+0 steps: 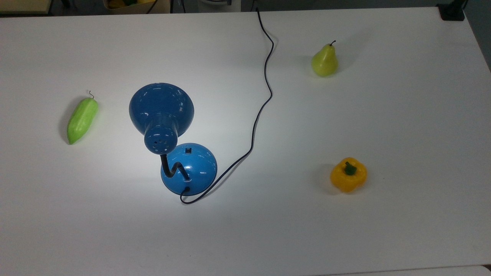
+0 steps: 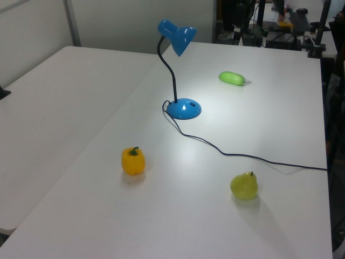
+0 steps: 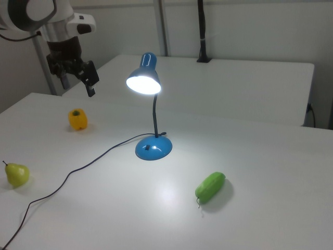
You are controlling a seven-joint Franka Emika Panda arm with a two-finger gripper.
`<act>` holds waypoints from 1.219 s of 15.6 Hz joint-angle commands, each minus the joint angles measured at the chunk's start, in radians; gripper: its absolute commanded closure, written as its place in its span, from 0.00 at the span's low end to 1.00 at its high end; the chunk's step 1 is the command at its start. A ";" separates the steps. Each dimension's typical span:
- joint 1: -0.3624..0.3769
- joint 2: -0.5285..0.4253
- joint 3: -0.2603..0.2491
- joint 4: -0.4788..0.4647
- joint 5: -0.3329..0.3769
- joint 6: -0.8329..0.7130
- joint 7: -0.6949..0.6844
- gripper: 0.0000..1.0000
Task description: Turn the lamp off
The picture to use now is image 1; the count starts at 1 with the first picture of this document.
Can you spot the black corner clamp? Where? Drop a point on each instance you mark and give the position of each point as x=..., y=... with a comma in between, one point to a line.
x=452, y=13

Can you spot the wooden side table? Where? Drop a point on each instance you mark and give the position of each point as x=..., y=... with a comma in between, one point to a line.
x=23, y=5

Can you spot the yellow bell pepper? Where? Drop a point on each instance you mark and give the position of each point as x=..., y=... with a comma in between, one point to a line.
x=347, y=180

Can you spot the cardboard box with yellow items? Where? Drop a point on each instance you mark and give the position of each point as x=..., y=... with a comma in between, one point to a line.
x=126, y=7

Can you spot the blue desk lamp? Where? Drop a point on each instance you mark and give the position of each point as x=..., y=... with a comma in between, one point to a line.
x=161, y=103

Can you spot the green pear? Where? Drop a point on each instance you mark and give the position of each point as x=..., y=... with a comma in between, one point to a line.
x=324, y=63

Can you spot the green cucumber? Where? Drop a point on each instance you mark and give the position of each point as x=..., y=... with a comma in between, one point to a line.
x=81, y=120

